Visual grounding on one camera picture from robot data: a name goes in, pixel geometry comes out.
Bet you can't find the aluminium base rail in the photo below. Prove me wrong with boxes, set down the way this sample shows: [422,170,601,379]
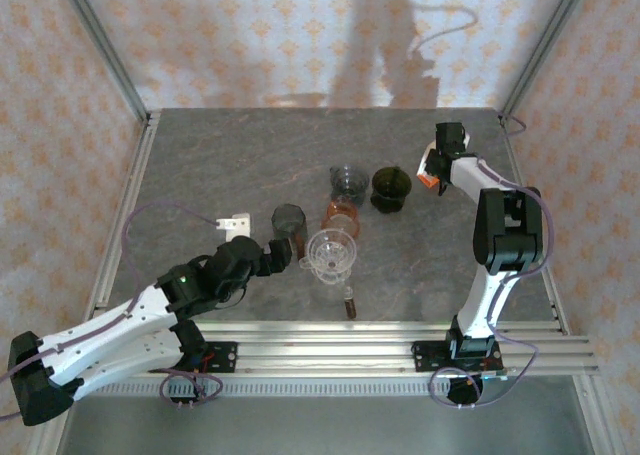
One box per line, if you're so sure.
[89,321,601,376]

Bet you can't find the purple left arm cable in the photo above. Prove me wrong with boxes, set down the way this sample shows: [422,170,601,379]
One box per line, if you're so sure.
[0,202,221,424]

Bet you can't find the aluminium frame post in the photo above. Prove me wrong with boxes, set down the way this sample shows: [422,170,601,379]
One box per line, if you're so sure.
[53,0,153,122]
[498,0,597,121]

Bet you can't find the orange transparent coffee dripper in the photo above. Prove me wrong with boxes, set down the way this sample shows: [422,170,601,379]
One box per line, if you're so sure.
[321,199,362,240]

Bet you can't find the grey slotted cable duct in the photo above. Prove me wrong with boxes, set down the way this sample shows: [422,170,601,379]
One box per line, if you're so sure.
[74,378,451,399]

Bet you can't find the aluminium table side rail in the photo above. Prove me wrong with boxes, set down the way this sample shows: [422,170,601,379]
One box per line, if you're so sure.
[498,110,571,336]
[92,110,162,310]

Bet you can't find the smoky grey coffee dripper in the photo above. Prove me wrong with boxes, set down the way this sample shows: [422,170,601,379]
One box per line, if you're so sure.
[271,203,308,262]

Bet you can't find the clear plastic coffee dripper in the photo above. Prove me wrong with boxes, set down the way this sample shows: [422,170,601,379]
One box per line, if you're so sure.
[298,227,360,321]

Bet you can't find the blue-grey transparent coffee dripper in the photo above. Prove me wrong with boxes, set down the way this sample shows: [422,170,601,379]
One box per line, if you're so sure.
[328,162,372,202]

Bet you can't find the dark green coffee dripper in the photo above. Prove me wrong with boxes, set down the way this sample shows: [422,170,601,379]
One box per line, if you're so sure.
[369,166,414,216]

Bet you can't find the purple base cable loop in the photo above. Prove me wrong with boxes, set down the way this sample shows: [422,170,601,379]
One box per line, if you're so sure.
[158,367,225,410]
[428,366,509,409]

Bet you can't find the white orange-ended filter box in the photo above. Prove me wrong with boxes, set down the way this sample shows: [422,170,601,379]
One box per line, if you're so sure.
[418,142,437,190]

